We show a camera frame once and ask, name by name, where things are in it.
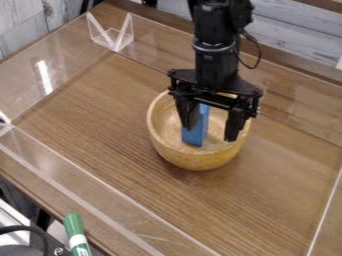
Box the blue rectangular block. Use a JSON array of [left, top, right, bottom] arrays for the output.
[[181, 104, 210, 147]]

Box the clear acrylic tray wall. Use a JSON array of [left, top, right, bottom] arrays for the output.
[[0, 124, 219, 256]]

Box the brown wooden bowl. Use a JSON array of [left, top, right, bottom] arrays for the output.
[[147, 91, 251, 171]]

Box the green white marker pen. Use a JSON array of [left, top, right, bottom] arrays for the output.
[[63, 212, 92, 256]]

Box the clear acrylic corner bracket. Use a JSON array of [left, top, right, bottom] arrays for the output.
[[85, 13, 133, 52]]

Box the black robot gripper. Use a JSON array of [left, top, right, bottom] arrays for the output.
[[167, 44, 263, 142]]

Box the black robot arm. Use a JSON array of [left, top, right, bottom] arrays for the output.
[[168, 0, 263, 147]]

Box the black cable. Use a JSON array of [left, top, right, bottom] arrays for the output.
[[0, 225, 49, 256]]

